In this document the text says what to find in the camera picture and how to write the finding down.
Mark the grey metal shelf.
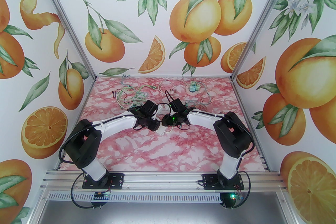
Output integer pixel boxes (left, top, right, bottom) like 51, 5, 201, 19
31, 201, 297, 224

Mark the green charger plug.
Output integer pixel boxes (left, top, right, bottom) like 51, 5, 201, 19
187, 82, 203, 94

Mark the aluminium frame crossbar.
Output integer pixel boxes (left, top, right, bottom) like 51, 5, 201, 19
94, 75, 233, 79

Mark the white round socket cord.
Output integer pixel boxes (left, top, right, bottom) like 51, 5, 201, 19
158, 80, 188, 98

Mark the white power strip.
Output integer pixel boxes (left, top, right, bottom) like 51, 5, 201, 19
154, 104, 167, 137

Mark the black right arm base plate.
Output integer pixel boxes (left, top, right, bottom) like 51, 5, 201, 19
202, 173, 245, 190

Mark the aluminium frame post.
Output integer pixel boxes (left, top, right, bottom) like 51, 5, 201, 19
230, 0, 302, 81
34, 0, 97, 81

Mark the black right arm base cable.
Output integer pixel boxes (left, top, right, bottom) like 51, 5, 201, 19
238, 170, 252, 209

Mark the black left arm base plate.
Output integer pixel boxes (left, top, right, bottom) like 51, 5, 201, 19
82, 173, 124, 189

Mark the black left arm base cable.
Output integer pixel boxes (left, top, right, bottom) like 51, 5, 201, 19
71, 173, 96, 210

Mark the perforated metal strip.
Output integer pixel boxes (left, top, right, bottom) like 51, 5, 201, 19
47, 192, 223, 203

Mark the aluminium mounting rail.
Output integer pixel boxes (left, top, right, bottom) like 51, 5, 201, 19
39, 169, 289, 191

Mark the thin black jack cable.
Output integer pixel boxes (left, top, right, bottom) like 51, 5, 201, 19
112, 88, 134, 102

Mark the teal multi-head charging cable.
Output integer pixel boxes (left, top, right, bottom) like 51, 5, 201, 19
119, 74, 139, 102

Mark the black arm base cable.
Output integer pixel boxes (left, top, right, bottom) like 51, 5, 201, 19
238, 170, 252, 209
71, 173, 96, 210

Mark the light green multi-head cable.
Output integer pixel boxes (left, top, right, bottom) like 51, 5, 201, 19
117, 85, 158, 110

